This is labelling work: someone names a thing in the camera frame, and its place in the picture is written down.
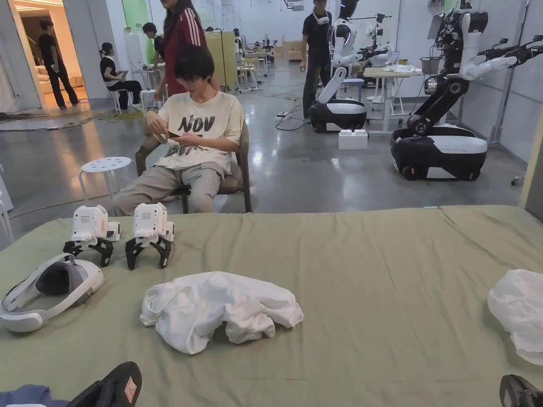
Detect white headset with grey padding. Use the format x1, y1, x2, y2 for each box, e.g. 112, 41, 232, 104
0, 253, 104, 333

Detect white and black wheeled robot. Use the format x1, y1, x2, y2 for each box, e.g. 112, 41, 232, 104
390, 12, 543, 181
309, 0, 393, 133

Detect spare white hand-held gripper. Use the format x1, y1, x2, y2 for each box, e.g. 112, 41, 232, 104
125, 202, 176, 271
63, 205, 121, 268

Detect white plastic block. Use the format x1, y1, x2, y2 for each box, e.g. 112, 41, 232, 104
338, 129, 368, 151

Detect table with white legs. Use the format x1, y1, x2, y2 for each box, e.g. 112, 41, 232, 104
362, 63, 429, 132

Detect white round stool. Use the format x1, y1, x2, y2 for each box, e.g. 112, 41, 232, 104
78, 156, 133, 202

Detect brown chair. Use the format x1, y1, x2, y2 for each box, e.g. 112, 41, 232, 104
135, 122, 254, 214

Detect bed with pale green sheet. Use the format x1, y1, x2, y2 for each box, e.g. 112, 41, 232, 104
0, 205, 543, 407

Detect white plastic bag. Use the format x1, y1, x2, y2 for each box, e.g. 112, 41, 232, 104
487, 268, 543, 366

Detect blue cloth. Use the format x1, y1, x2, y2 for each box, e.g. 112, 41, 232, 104
0, 383, 71, 407

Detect white crumpled garment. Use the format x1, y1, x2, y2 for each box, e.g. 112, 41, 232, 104
139, 271, 304, 355

